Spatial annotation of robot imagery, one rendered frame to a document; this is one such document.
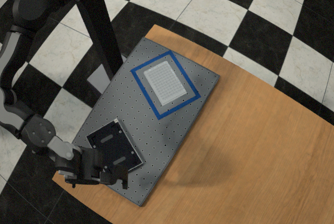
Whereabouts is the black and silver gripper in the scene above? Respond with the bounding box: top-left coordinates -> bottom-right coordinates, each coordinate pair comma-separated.
65,146 -> 128,190

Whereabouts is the blue rectangular tape outline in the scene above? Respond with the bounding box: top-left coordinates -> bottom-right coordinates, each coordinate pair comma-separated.
130,50 -> 201,120

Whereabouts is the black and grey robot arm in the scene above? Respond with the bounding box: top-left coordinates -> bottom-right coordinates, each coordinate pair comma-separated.
0,0 -> 81,179

